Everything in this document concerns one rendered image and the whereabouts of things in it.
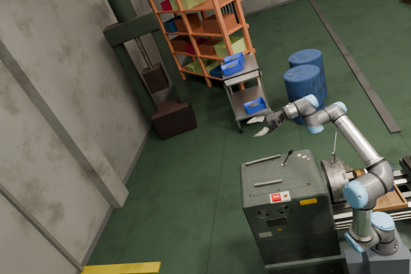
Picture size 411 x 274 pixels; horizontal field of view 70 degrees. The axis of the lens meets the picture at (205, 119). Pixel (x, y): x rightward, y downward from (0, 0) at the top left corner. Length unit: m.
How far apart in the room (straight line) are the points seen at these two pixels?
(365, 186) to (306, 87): 3.05
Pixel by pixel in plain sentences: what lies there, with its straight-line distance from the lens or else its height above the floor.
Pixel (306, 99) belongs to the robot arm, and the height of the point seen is 2.03.
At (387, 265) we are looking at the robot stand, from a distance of 2.10.
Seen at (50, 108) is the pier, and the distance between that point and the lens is 3.98.
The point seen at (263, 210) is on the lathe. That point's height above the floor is 1.18.
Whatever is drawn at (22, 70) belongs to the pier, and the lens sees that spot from 3.87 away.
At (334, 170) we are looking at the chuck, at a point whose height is 1.23.
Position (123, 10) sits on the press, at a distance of 4.97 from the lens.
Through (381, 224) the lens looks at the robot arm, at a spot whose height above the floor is 1.33.
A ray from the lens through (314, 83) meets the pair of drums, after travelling 4.47.
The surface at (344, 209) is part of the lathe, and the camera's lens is 2.57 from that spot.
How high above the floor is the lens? 2.86
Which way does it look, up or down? 30 degrees down
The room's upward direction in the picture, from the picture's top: 22 degrees counter-clockwise
